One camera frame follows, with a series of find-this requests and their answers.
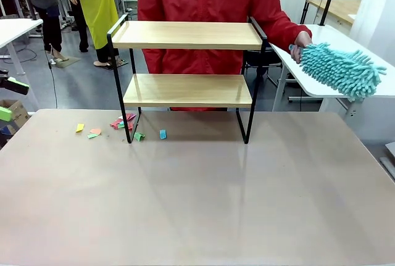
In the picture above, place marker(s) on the person left forearm red sleeve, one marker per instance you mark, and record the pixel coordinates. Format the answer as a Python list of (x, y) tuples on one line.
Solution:
[(290, 30)]

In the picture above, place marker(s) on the person in red jacket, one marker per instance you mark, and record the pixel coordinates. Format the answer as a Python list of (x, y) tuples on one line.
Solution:
[(200, 0)]

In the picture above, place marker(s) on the yellow paper scrap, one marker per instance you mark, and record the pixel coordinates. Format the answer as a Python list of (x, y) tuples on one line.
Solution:
[(80, 127)]

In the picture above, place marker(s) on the red paper scrap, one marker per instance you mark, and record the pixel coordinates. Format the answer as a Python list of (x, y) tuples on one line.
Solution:
[(114, 123), (130, 126)]

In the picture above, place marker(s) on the beige floor mat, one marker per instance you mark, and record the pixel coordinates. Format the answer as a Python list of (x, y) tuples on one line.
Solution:
[(66, 61)]

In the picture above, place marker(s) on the teal chenille duster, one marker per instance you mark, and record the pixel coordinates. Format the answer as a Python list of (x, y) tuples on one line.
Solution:
[(339, 71)]

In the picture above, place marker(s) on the maroon pink paper scrap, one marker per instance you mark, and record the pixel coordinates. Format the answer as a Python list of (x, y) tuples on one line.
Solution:
[(131, 116)]

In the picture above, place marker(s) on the crumpled green paper scrap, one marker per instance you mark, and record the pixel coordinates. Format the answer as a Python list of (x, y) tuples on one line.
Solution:
[(139, 136)]

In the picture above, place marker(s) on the grey metal rail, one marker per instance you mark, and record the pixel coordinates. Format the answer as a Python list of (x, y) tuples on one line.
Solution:
[(389, 158)]

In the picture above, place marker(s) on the light wooden table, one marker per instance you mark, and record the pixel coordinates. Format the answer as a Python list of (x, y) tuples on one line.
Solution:
[(339, 8)]

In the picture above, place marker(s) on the small green paper scrap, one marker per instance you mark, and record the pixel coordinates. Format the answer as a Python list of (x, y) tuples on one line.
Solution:
[(121, 125)]

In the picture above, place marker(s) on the white rectangular table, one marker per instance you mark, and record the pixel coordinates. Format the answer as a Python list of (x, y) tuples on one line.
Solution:
[(15, 30)]

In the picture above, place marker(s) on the salmon paper scrap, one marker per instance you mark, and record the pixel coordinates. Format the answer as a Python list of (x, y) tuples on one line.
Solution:
[(95, 131)]

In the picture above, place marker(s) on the person in dark clothes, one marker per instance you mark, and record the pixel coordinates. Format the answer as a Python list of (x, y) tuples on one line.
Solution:
[(43, 0)]

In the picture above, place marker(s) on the white rounded-corner table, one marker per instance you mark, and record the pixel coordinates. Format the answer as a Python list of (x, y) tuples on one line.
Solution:
[(339, 33)]

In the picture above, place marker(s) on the cardboard box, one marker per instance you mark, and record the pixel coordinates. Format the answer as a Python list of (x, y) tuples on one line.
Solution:
[(17, 114)]

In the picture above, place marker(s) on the folded blue paper scrap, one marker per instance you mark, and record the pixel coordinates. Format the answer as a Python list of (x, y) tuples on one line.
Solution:
[(163, 134)]

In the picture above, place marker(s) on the person in yellow apron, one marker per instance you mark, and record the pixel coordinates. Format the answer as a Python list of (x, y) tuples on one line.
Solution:
[(97, 6)]

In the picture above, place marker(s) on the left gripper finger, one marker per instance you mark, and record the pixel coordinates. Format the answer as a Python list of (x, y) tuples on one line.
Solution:
[(15, 86), (4, 114)]

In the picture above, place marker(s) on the person in black trousers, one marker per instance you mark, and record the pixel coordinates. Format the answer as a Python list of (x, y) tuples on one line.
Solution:
[(81, 31)]

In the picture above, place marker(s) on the black plastic stool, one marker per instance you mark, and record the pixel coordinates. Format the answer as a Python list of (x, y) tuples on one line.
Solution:
[(268, 62)]

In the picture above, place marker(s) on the long green paper scrap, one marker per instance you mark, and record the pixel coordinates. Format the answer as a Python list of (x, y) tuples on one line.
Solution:
[(92, 136)]

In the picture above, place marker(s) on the two-tier wooden metal shelf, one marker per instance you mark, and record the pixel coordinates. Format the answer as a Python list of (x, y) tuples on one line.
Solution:
[(185, 42)]

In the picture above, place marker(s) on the person left hand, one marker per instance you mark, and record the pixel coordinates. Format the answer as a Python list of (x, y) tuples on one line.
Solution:
[(299, 50)]

